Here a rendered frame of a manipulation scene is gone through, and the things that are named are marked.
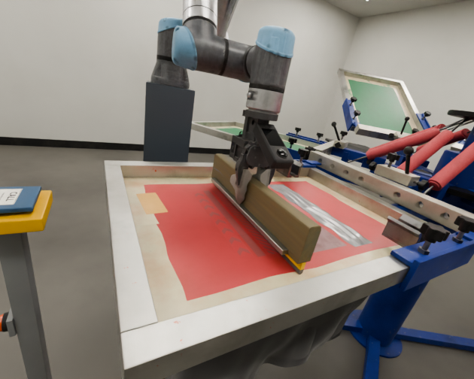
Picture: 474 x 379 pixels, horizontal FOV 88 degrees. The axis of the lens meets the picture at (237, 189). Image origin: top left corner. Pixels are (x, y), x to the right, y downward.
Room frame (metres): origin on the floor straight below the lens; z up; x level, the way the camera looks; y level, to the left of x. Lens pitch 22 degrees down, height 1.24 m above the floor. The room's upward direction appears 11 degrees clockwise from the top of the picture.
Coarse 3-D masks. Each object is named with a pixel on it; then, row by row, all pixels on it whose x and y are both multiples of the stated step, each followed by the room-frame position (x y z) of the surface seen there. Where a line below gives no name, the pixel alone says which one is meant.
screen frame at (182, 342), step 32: (352, 192) 0.81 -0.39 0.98; (128, 224) 0.35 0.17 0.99; (128, 256) 0.28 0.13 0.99; (384, 256) 0.41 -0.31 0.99; (128, 288) 0.22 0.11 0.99; (288, 288) 0.28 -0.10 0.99; (320, 288) 0.29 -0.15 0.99; (352, 288) 0.30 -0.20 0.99; (384, 288) 0.36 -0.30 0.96; (128, 320) 0.18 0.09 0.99; (192, 320) 0.20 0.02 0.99; (224, 320) 0.20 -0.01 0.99; (256, 320) 0.21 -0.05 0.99; (288, 320) 0.24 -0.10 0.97; (128, 352) 0.15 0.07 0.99; (160, 352) 0.16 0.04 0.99; (192, 352) 0.17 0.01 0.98; (224, 352) 0.19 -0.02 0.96
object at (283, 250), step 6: (216, 180) 0.65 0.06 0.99; (222, 186) 0.61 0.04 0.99; (222, 192) 0.59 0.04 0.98; (228, 192) 0.58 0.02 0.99; (228, 198) 0.56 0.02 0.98; (234, 198) 0.55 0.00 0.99; (234, 204) 0.53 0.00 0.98; (240, 210) 0.51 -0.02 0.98; (246, 210) 0.50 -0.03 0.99; (246, 216) 0.48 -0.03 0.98; (252, 216) 0.48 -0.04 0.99; (252, 222) 0.46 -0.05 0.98; (258, 222) 0.46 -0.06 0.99; (258, 228) 0.44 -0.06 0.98; (264, 228) 0.43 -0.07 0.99; (264, 234) 0.42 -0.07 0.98; (270, 234) 0.42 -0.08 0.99; (270, 240) 0.40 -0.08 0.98; (276, 240) 0.40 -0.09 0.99; (276, 246) 0.38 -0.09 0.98; (282, 246) 0.38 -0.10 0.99; (282, 252) 0.37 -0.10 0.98
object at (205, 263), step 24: (336, 216) 0.64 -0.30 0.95; (360, 216) 0.68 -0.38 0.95; (168, 240) 0.38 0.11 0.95; (192, 240) 0.40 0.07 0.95; (216, 240) 0.41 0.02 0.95; (336, 240) 0.51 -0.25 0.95; (384, 240) 0.55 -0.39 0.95; (192, 264) 0.33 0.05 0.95; (216, 264) 0.34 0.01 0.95; (240, 264) 0.35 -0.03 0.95; (264, 264) 0.37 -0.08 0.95; (288, 264) 0.38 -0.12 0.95; (312, 264) 0.39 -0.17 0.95; (192, 288) 0.28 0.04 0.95; (216, 288) 0.29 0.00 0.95
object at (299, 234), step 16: (224, 160) 0.64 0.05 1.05; (224, 176) 0.62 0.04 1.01; (256, 192) 0.49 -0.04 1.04; (272, 192) 0.48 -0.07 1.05; (256, 208) 0.48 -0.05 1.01; (272, 208) 0.43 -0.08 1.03; (288, 208) 0.41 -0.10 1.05; (272, 224) 0.42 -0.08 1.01; (288, 224) 0.39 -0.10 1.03; (304, 224) 0.36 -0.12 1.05; (288, 240) 0.38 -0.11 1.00; (304, 240) 0.35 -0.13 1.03; (304, 256) 0.35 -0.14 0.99
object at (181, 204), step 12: (156, 192) 0.57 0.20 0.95; (168, 192) 0.59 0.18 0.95; (180, 192) 0.60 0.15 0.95; (276, 192) 0.74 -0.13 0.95; (300, 192) 0.79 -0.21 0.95; (312, 192) 0.81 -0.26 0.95; (324, 192) 0.84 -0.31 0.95; (168, 204) 0.52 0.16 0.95; (180, 204) 0.53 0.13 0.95; (192, 204) 0.55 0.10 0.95; (324, 204) 0.72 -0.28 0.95; (336, 204) 0.74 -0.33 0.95; (156, 216) 0.46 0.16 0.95; (168, 216) 0.47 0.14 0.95; (180, 216) 0.48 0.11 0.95; (192, 216) 0.49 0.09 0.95; (204, 216) 0.50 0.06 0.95
